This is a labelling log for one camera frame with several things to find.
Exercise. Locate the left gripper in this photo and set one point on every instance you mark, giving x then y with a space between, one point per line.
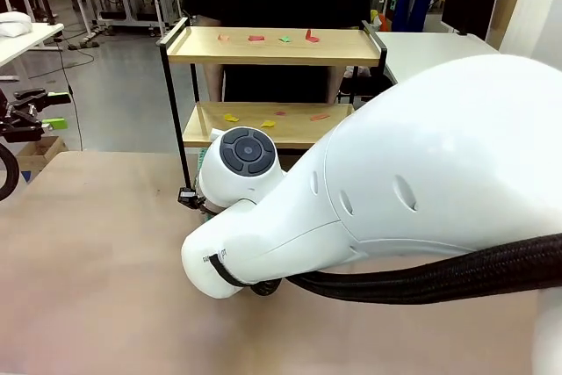
6 113

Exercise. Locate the teal chenille duster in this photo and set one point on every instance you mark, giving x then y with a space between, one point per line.
202 159

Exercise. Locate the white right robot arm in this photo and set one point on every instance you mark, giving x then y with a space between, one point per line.
439 151

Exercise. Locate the cardboard box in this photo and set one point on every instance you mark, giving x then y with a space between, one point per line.
41 153

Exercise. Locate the white table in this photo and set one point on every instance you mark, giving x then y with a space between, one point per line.
26 41
430 48

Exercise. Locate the white cloth bundle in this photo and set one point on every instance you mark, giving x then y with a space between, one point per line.
13 23

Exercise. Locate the yellow paper scrap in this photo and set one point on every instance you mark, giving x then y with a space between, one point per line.
230 118
268 124

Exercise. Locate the green paper scrap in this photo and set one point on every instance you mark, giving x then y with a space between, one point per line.
285 39

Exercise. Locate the long red paper scrap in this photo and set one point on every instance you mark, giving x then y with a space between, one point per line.
320 117

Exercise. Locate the bent red paper scrap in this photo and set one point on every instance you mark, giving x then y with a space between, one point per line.
312 39

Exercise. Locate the black monitor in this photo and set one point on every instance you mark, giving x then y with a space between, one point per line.
470 2

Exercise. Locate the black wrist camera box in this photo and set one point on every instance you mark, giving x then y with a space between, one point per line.
189 198

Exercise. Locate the wooden shelf black frame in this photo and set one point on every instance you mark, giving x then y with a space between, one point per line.
272 52

